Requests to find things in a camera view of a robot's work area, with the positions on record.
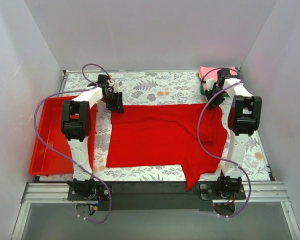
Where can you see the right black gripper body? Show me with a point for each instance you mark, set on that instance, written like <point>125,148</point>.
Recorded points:
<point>217,96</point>

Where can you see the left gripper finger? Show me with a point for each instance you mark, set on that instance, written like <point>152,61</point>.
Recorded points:
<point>120,107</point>
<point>112,106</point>

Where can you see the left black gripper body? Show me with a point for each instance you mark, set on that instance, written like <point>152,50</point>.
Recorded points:
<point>115,101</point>

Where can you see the red t shirt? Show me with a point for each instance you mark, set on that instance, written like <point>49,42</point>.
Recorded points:
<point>159,135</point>

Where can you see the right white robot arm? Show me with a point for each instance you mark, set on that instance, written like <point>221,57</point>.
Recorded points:
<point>243,120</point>

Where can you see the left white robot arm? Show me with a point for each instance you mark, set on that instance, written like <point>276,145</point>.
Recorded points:
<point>76,126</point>

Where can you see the floral patterned table mat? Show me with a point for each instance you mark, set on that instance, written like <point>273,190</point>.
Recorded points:
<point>161,88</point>

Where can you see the green folded t shirt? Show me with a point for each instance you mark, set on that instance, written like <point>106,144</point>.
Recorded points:
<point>207,72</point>

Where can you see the red plastic tray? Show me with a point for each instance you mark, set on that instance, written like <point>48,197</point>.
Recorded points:
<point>46,162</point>

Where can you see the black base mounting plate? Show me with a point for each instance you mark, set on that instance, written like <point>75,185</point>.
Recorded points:
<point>153,195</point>

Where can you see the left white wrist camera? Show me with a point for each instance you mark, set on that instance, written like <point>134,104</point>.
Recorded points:
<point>117,86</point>

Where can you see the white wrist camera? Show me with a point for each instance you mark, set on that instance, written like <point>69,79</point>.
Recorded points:
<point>117,86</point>
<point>208,84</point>

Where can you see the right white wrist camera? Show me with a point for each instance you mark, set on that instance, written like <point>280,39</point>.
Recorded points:
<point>208,84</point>

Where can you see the aluminium frame rail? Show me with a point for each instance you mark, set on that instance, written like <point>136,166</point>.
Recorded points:
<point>47,214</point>

